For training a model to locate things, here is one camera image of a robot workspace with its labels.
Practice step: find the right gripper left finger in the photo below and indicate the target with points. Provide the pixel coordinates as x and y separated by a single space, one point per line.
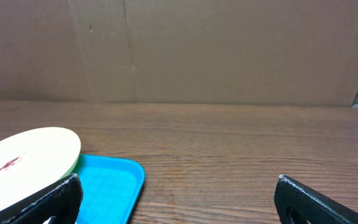
58 203

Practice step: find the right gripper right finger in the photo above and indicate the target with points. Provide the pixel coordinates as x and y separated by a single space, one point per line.
298 203

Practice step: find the white plate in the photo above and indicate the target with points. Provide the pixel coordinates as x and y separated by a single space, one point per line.
35 159

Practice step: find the brown cardboard backdrop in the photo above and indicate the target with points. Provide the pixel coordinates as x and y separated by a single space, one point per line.
240 52

